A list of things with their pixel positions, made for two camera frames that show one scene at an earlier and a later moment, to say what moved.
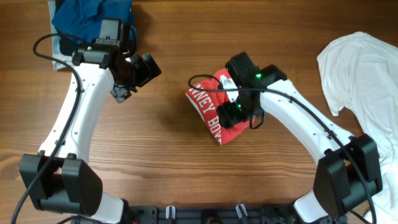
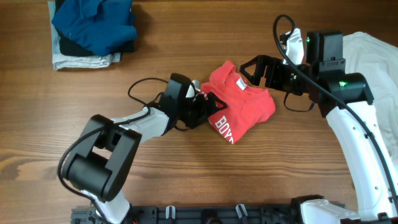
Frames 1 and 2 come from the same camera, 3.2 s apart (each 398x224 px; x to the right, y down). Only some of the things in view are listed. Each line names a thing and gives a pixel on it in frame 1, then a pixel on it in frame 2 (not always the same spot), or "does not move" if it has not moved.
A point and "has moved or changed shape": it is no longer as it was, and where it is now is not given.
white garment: (360, 71) does not move
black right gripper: (229, 115) -> (273, 72)
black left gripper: (121, 93) -> (199, 106)
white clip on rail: (167, 211) does not move
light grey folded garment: (56, 52) does not move
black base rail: (206, 214) does not move
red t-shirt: (205, 96) has moved or changed shape
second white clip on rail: (239, 210) does not move
